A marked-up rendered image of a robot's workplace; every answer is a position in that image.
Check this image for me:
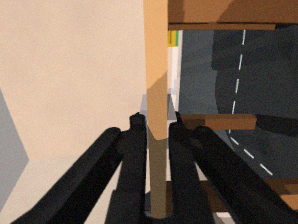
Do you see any wooden stool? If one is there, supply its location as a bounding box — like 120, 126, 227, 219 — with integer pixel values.
143, 0, 298, 219

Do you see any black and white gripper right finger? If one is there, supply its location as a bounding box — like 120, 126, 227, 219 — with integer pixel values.
167, 94, 298, 224

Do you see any dark grey mat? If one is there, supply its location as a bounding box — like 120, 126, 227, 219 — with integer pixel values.
178, 25, 298, 179

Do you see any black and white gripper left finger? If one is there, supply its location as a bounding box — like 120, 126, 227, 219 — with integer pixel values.
10, 94, 149, 224

